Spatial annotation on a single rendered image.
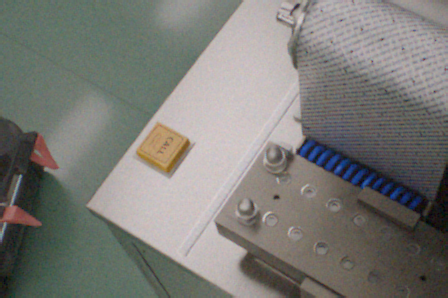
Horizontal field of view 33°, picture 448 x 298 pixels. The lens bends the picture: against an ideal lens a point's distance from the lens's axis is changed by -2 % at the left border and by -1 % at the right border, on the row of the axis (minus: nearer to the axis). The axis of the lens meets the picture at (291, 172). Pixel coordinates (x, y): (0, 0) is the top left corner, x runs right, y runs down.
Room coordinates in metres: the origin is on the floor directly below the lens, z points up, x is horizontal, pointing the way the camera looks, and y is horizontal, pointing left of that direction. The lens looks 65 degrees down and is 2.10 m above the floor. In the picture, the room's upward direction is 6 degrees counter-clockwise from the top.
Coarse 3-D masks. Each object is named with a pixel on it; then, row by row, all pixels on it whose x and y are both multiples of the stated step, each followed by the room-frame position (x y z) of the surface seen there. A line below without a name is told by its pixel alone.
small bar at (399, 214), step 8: (368, 192) 0.45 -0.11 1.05; (376, 192) 0.45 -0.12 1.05; (360, 200) 0.44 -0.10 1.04; (368, 200) 0.44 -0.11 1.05; (376, 200) 0.44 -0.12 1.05; (384, 200) 0.43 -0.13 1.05; (392, 200) 0.43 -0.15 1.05; (376, 208) 0.42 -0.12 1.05; (384, 208) 0.42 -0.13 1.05; (392, 208) 0.42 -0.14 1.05; (400, 208) 0.42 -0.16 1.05; (408, 208) 0.42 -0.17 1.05; (384, 216) 0.41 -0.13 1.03; (392, 216) 0.41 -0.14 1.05; (400, 216) 0.41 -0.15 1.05; (408, 216) 0.40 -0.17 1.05; (416, 216) 0.40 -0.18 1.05; (400, 224) 0.40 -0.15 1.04; (408, 224) 0.39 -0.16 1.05; (416, 224) 0.39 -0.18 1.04
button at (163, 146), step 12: (156, 132) 0.66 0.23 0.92; (168, 132) 0.65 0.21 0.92; (144, 144) 0.63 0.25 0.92; (156, 144) 0.63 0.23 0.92; (168, 144) 0.63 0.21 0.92; (180, 144) 0.63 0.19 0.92; (144, 156) 0.61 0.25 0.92; (156, 156) 0.61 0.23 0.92; (168, 156) 0.61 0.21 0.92; (180, 156) 0.61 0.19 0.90; (168, 168) 0.59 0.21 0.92
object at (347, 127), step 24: (312, 96) 0.56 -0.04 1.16; (336, 96) 0.54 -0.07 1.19; (312, 120) 0.56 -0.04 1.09; (336, 120) 0.53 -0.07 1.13; (360, 120) 0.51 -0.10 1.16; (384, 120) 0.49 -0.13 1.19; (336, 144) 0.53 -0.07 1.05; (360, 144) 0.51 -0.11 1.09; (384, 144) 0.49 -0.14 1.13; (408, 144) 0.47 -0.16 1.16; (432, 144) 0.45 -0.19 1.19; (384, 168) 0.48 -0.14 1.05; (408, 168) 0.46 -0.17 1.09; (432, 168) 0.44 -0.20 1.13; (432, 192) 0.44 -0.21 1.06
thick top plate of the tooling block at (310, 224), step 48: (240, 192) 0.48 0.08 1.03; (288, 192) 0.47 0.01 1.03; (336, 192) 0.46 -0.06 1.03; (240, 240) 0.41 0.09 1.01; (288, 240) 0.39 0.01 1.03; (336, 240) 0.39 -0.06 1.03; (384, 240) 0.38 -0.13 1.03; (432, 240) 0.37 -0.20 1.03; (336, 288) 0.31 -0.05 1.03; (384, 288) 0.30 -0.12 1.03; (432, 288) 0.30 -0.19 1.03
